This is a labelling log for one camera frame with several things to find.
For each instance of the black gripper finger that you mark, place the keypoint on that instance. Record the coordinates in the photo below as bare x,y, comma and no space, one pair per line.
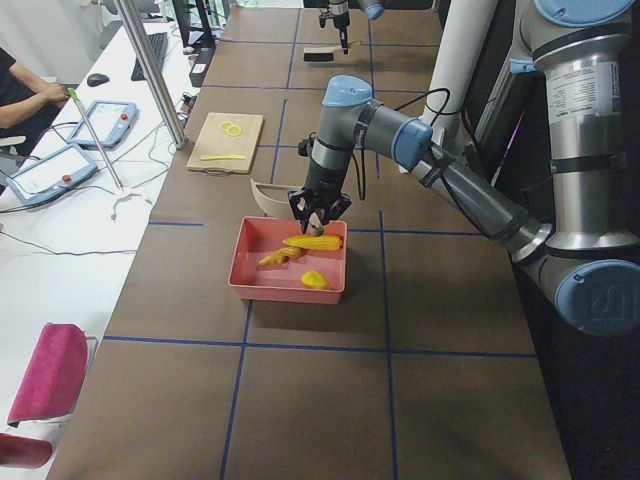
304,220
323,218

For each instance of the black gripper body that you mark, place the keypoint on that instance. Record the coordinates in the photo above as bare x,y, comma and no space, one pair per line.
342,23
322,181

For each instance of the yellow toy corn cob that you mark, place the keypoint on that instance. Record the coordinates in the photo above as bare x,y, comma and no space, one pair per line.
327,242

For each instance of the tan toy ginger root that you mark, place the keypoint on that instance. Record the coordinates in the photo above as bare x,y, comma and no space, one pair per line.
281,256

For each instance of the beige plastic dustpan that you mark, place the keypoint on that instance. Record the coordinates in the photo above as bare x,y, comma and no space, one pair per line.
272,199

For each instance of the beige hand brush black bristles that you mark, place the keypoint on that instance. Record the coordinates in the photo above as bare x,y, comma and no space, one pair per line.
328,53

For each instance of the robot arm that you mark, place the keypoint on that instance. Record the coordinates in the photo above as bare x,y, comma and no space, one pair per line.
580,262
372,9

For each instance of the person's forearm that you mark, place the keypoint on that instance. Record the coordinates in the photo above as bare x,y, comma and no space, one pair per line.
15,113

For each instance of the pink plastic bin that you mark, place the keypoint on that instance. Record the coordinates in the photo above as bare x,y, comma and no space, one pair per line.
259,236

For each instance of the person's hand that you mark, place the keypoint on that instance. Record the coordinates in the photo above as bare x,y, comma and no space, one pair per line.
55,93

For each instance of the bamboo cutting board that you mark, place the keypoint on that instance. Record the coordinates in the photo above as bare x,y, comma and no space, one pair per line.
212,141

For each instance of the lower lemon slice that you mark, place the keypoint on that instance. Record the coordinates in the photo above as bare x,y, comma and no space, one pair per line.
233,130

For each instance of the yellow-green plastic knife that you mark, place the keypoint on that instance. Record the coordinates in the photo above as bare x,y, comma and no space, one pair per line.
221,157

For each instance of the far blue teach pendant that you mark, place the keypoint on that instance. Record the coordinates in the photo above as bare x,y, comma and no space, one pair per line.
111,120

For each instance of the blue teach pendant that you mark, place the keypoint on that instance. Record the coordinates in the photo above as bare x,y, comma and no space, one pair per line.
52,176
111,120

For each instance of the near blue teach pendant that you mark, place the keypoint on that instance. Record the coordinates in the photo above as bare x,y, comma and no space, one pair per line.
52,176

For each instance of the black computer mouse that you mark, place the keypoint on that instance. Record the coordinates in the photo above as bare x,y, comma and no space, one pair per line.
96,79

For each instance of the thin metal rod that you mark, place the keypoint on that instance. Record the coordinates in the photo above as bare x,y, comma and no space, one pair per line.
94,136

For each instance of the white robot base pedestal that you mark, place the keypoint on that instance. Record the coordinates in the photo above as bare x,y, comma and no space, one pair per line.
465,29

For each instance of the aluminium frame post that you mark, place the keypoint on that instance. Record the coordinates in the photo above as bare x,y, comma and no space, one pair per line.
144,54

